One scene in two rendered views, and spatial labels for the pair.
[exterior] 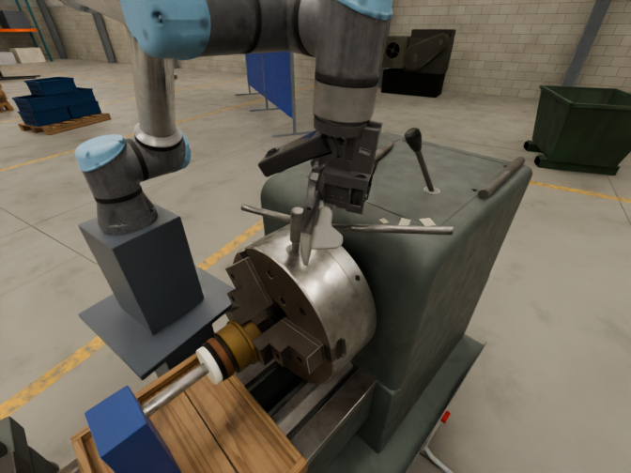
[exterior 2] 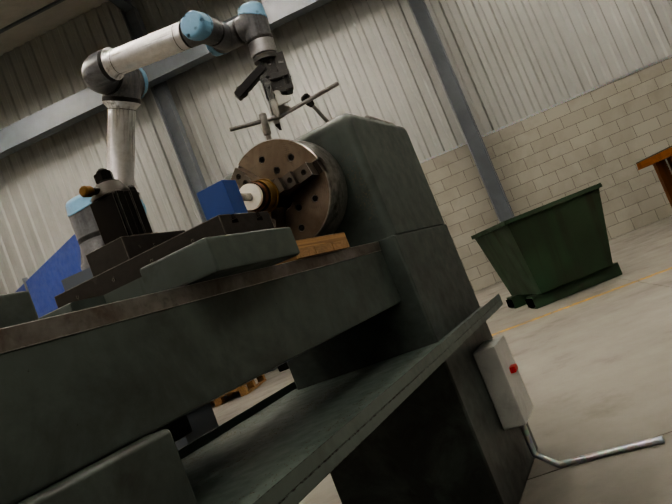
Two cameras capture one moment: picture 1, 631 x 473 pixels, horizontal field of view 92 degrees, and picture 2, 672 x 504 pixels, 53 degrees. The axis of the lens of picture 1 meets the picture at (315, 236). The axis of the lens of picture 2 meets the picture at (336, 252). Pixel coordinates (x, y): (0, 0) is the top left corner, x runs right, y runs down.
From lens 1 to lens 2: 1.71 m
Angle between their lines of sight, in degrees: 43
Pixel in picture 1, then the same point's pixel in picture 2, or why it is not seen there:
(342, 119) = (266, 48)
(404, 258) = (332, 124)
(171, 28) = (205, 22)
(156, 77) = (128, 133)
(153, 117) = (124, 167)
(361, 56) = (263, 26)
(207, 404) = not seen: hidden behind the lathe
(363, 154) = (281, 62)
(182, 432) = not seen: hidden behind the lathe
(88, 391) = not seen: outside the picture
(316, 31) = (244, 26)
